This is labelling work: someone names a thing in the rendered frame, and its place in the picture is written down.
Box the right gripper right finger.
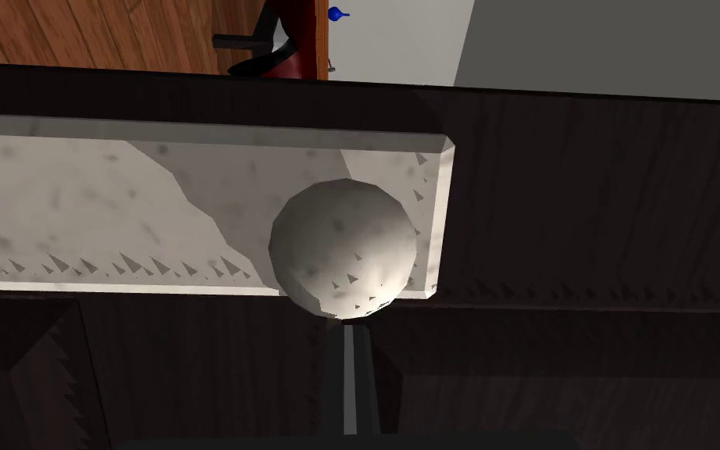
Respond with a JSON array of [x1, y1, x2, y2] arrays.
[[350, 320, 382, 436]]

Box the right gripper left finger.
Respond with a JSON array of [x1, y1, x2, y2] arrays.
[[320, 320, 351, 436]]

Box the white marbled ball knob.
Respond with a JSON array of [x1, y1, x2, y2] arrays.
[[267, 178, 419, 321]]

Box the dark wooden cabinet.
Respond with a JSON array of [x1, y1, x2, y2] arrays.
[[0, 61, 720, 450]]

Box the red and black object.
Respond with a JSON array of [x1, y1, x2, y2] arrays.
[[212, 0, 319, 80]]

